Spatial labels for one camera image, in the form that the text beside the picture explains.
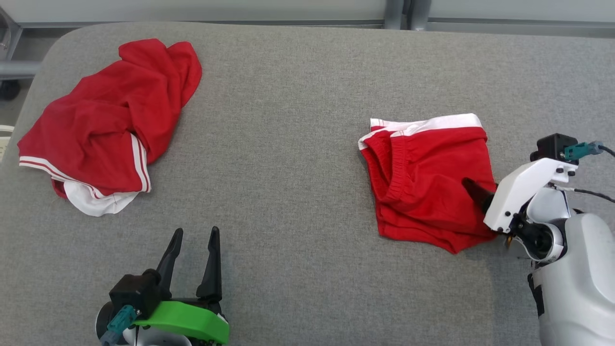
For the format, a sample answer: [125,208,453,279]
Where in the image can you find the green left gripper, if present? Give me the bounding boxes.
[132,226,230,346]

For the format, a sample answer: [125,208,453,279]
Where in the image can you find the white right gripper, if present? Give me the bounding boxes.
[462,158,579,235]

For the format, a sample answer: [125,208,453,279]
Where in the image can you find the red Bulls basketball shorts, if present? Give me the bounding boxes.
[358,113,500,254]

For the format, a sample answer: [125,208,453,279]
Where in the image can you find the red Bulls basketball jersey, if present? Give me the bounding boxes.
[18,38,203,217]

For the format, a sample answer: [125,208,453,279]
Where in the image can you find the white plastic basket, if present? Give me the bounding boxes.
[0,125,15,161]

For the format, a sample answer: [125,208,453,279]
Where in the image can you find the black caster wheel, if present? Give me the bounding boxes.
[0,79,21,101]

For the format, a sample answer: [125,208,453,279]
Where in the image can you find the black left camera cable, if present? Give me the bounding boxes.
[100,305,141,346]

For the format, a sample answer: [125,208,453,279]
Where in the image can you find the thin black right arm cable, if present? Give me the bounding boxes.
[548,184,615,203]

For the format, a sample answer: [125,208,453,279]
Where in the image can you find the grey partition post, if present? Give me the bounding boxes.
[409,0,431,31]
[384,0,405,30]

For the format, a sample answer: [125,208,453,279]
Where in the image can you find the grey metal cart frame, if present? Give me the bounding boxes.
[0,7,41,80]

